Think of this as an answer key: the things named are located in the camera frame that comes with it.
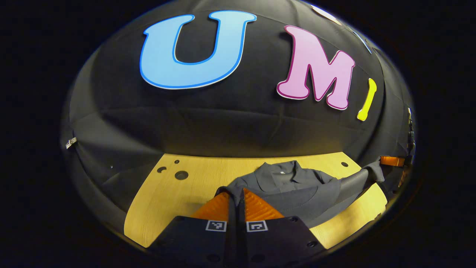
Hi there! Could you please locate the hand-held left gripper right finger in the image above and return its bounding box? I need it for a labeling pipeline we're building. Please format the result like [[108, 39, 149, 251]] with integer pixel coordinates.
[[241, 188, 328, 268]]

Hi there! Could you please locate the grey collared shirt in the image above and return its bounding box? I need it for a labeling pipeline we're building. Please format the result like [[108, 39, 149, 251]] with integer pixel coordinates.
[[216, 157, 386, 228]]

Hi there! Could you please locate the black backdrop cloth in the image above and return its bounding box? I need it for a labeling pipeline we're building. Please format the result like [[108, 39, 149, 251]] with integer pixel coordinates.
[[59, 0, 417, 233]]

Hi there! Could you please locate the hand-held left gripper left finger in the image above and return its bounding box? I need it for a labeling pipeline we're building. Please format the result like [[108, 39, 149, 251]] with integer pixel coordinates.
[[148, 191, 237, 268]]

